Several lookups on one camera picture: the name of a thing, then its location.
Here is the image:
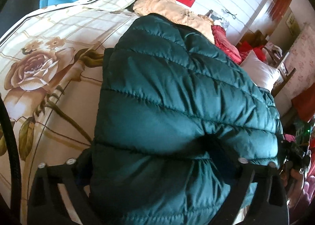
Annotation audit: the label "dark green puffer jacket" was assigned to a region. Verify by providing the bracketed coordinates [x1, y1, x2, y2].
[90, 14, 283, 224]

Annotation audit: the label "person's right hand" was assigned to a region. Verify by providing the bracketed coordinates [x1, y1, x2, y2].
[280, 169, 304, 201]

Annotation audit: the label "white square pillow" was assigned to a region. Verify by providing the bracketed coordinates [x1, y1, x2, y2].
[240, 50, 280, 92]

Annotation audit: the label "red heart cushion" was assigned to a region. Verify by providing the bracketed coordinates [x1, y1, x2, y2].
[211, 25, 242, 65]

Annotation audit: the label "floral cream bed quilt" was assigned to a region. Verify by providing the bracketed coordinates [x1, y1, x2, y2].
[1, 0, 137, 224]

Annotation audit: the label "peach frilled pillow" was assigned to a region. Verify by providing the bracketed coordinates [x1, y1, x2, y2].
[133, 0, 215, 43]

